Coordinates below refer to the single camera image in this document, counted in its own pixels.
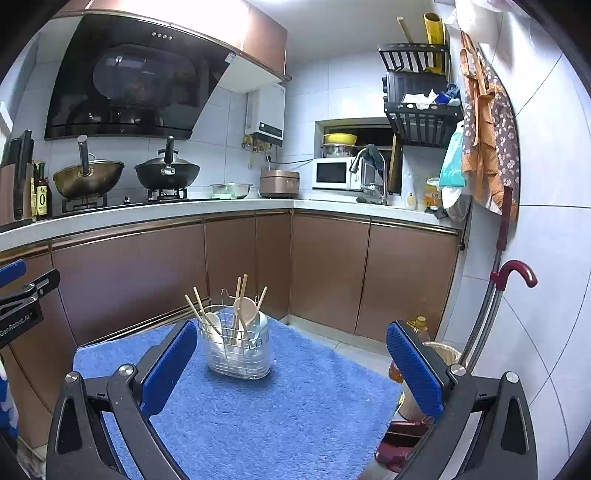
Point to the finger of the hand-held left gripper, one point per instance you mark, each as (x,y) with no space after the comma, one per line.
(32,290)
(11,273)

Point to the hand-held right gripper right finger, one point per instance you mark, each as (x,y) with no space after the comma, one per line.
(413,369)

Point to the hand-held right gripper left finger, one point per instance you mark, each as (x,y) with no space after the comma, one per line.
(168,364)

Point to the white ceramic spoon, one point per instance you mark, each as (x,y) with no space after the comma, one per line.
(212,321)

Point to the pink ceramic spoon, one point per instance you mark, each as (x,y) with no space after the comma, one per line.
(244,309)

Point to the woven waste basket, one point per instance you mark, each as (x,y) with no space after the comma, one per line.
(445,353)

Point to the cooking oil bottle yellow cap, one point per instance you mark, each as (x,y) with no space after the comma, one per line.
(418,327)

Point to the maroon stool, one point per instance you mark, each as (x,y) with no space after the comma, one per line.
(401,443)

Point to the blue white cloth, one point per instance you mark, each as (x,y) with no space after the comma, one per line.
(8,401)

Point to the dark oil bottle yellow label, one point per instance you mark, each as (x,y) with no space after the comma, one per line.
(43,201)

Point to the slim dark sauce bottle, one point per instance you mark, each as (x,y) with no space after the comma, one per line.
(33,194)

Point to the wooden knife block with knives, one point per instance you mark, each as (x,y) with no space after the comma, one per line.
(16,184)

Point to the black gas stove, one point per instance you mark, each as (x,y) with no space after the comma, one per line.
(83,203)

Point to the pale green ceramic spoon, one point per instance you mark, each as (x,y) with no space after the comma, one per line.
(262,321)

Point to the golden wok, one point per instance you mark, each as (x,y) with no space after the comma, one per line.
(87,177)

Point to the blue fluffy mat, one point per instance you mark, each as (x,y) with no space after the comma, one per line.
(286,415)

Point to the brown kitchen base cabinet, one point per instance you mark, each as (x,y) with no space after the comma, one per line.
(323,272)

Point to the white soap bottle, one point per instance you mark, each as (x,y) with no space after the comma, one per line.
(411,198)

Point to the yellow detergent bottle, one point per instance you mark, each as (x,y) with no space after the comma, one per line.
(433,198)

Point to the black wok with lid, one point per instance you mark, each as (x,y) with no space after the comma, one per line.
(168,173)

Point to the steel bowl on green pad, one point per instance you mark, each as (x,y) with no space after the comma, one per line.
(232,189)

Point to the chrome kitchen faucet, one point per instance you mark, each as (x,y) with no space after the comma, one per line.
(383,184)

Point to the wooden cutting board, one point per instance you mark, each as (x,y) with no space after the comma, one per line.
(394,164)

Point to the teal plastic bag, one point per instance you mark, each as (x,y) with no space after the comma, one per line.
(452,164)

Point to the white microwave oven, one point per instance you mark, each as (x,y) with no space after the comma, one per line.
(332,174)

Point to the rose gold rice cooker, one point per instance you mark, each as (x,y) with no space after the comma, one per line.
(279,184)

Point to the dark cloth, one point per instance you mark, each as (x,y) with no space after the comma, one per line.
(376,157)

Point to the black glass range hood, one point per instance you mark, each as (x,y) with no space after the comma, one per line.
(134,78)

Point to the steel mixing bowl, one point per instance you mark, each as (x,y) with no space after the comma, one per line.
(338,151)

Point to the yellow gas pipe valves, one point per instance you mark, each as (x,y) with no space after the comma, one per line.
(253,141)

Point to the yellow plastic basin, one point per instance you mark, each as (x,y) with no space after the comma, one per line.
(339,139)

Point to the orange brown floral apron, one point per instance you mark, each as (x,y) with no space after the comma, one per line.
(494,138)

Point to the white crumpled cloth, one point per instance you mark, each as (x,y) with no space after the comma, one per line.
(418,99)

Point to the white water heater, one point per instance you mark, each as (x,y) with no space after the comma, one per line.
(268,108)

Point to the yellow roll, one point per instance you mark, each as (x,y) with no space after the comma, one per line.
(434,39)

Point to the white hanging plastic bag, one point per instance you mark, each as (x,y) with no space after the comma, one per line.
(475,11)

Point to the white wall box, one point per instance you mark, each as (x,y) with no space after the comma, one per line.
(5,117)

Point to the black metal wall rack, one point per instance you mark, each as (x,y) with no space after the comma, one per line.
(420,124)

